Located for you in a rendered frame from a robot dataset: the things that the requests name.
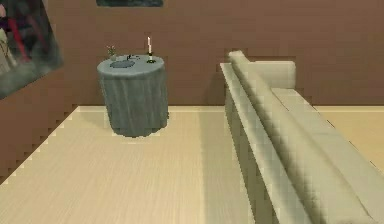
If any grey cloth covered round table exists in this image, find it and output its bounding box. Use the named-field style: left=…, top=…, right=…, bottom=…
left=96, top=54, right=170, bottom=138

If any white candle on dark holder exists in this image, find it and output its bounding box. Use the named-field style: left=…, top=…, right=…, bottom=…
left=146, top=36, right=157, bottom=64

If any blue grey round dish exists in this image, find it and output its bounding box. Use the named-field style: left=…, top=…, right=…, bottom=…
left=109, top=59, right=136, bottom=69

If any beige sofa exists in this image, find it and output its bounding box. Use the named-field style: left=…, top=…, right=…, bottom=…
left=219, top=50, right=384, bottom=224

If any dark framed wall picture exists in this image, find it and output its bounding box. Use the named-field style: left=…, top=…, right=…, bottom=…
left=96, top=0, right=165, bottom=8

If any large dark wall picture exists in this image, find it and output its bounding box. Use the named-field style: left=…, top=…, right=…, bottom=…
left=0, top=0, right=65, bottom=100

